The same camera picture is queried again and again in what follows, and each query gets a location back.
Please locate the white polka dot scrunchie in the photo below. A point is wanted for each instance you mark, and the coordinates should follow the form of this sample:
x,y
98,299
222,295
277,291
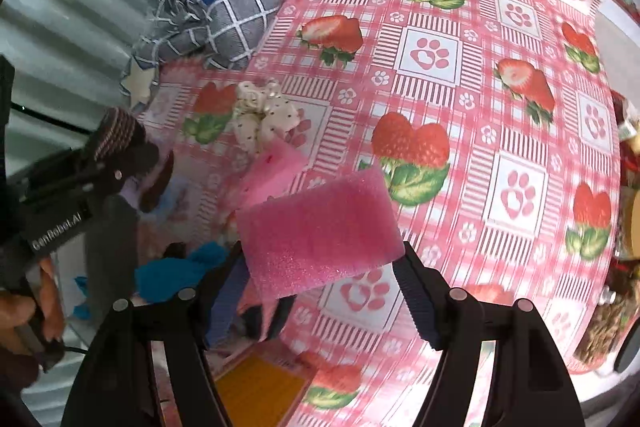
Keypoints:
x,y
262,117

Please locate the strawberry print tablecloth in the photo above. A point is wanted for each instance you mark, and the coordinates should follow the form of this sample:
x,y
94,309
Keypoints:
x,y
450,57

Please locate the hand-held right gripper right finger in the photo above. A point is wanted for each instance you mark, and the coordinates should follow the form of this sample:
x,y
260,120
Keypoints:
x,y
417,302

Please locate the person's left hand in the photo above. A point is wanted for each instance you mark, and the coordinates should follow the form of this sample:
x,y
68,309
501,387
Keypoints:
x,y
50,302

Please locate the yellow orange board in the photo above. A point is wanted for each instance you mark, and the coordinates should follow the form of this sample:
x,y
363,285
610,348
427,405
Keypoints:
x,y
260,387

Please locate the pink towel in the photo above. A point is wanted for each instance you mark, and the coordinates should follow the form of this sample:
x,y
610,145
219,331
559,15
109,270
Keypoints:
x,y
320,232

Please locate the brown woven basket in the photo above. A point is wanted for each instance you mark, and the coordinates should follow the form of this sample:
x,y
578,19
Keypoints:
x,y
602,332

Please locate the brown purple knit pouch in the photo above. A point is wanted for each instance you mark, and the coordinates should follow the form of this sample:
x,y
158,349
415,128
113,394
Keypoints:
x,y
112,132

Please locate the pale green curtain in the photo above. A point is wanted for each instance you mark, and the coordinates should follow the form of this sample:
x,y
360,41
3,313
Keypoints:
x,y
75,7

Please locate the grey plaid star blanket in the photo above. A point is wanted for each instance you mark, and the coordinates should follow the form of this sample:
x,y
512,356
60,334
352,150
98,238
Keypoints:
x,y
235,12

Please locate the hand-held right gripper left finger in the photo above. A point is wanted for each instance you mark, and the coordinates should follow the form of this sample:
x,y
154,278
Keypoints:
x,y
227,302

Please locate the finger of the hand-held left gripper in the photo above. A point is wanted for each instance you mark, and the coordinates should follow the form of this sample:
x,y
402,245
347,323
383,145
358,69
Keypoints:
x,y
120,174
82,161

